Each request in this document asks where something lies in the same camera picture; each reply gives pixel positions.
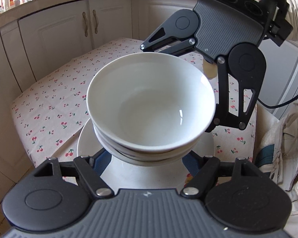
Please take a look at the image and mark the white kitchen base cabinets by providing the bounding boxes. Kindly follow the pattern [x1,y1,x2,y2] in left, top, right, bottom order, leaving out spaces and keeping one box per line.
[0,0,298,228]

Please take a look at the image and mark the cherry print tablecloth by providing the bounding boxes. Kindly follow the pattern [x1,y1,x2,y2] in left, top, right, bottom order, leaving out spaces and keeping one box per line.
[9,37,258,191]

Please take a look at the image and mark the white plate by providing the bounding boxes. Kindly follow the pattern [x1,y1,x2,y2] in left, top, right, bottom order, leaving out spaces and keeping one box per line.
[77,117,216,195]

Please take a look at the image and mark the pink-flower white bowl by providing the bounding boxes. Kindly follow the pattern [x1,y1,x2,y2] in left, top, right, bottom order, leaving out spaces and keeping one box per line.
[86,52,215,152]

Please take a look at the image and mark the white floral bowl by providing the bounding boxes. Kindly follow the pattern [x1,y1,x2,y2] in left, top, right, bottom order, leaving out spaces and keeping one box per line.
[98,139,197,167]

